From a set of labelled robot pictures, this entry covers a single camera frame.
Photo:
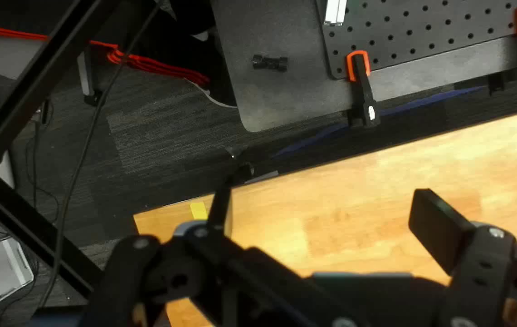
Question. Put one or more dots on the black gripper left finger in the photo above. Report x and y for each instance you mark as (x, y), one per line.
(217, 216)

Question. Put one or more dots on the black perforated metal board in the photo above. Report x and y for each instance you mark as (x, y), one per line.
(395, 31)

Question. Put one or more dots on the orange black clamp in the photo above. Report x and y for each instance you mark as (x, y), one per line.
(357, 73)

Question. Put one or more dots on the grey flat panel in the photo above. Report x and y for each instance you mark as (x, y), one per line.
(277, 69)

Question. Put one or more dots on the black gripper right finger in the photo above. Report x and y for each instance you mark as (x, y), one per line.
(439, 227)

